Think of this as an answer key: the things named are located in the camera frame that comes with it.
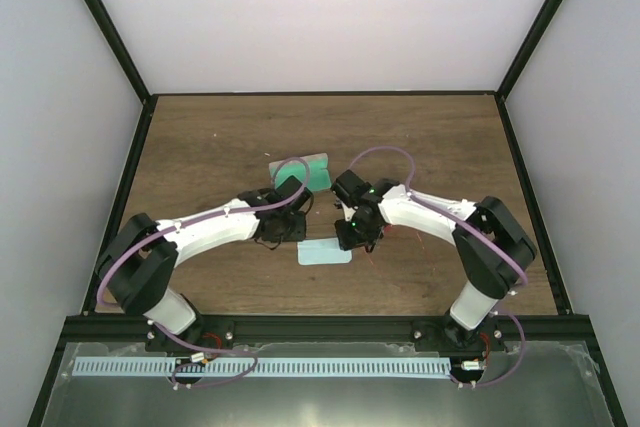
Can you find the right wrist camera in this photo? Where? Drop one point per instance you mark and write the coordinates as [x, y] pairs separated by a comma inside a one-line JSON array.
[[349, 188]]

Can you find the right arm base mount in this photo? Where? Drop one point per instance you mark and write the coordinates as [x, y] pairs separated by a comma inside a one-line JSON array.
[[444, 335]]

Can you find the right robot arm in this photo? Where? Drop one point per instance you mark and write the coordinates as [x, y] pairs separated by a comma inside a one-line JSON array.
[[493, 248]]

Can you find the red transparent sunglasses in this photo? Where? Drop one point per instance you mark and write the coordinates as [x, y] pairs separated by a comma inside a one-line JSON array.
[[399, 249]]

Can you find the black frame post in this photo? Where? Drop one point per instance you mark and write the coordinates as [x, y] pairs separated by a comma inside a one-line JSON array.
[[117, 46], [536, 32]]

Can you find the light blue cleaning cloth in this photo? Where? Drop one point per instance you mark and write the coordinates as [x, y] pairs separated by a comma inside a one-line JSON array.
[[325, 251]]

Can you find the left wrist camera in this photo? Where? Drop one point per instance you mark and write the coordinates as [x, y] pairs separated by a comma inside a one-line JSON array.
[[288, 188]]

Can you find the black left frame post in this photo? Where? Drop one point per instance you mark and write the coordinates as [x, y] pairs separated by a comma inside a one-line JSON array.
[[117, 46]]

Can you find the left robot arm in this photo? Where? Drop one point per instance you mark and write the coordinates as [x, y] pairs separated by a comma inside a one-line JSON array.
[[136, 268]]

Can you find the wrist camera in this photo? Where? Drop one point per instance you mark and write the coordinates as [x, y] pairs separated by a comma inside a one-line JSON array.
[[288, 188], [349, 188]]

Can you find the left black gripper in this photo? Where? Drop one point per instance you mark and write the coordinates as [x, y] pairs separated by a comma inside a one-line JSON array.
[[298, 234]]

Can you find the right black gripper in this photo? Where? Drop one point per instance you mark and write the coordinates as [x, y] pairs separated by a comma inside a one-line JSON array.
[[347, 241]]

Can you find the black aluminium front rail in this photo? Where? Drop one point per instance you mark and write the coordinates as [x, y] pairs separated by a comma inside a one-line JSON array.
[[261, 329]]

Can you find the metal sheet panel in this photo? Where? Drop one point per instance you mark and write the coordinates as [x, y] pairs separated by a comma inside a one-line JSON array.
[[540, 384]]

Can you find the light blue slotted cable duct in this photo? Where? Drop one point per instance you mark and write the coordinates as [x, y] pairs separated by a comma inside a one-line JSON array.
[[419, 367]]

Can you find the black right frame post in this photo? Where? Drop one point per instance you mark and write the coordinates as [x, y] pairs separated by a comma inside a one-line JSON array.
[[536, 32]]

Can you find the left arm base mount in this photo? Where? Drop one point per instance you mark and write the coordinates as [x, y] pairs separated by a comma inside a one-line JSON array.
[[207, 332]]

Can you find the green glasses case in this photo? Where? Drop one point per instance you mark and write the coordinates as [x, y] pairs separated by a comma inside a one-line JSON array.
[[319, 179]]

